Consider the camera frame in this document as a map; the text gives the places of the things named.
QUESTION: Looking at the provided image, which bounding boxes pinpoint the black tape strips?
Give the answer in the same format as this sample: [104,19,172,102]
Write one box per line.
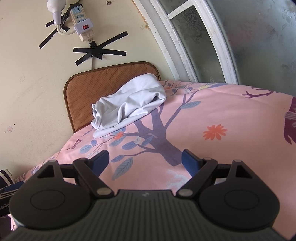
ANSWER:
[38,4,70,49]
[73,31,129,67]

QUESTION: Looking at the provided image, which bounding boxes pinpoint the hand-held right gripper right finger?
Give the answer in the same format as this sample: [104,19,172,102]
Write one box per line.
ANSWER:
[177,149,254,198]

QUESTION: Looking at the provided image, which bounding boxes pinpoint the pink tree print bedsheet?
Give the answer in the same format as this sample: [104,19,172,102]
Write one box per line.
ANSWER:
[0,80,296,241]

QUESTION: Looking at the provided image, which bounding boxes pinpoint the white garment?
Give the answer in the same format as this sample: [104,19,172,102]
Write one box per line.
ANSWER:
[91,73,167,139]

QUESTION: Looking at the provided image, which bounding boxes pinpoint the thin power cable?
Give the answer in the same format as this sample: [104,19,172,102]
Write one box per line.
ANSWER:
[88,40,98,70]

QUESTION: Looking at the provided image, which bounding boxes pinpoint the white power strip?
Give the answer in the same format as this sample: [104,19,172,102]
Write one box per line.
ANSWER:
[70,6,96,42]

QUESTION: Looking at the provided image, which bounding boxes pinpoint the white plug adapter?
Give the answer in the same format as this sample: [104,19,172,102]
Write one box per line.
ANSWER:
[47,0,78,36]

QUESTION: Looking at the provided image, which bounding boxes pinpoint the white window frame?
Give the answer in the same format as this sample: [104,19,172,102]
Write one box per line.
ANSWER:
[132,0,296,93]

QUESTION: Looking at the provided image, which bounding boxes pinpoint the brown cushion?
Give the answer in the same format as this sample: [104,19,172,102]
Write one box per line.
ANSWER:
[63,61,161,134]

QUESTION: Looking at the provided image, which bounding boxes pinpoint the navy and white striped cloth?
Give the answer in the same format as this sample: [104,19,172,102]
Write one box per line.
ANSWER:
[0,170,15,187]

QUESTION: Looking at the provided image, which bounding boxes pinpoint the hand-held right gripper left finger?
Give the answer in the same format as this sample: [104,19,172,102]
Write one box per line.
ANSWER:
[36,149,114,200]

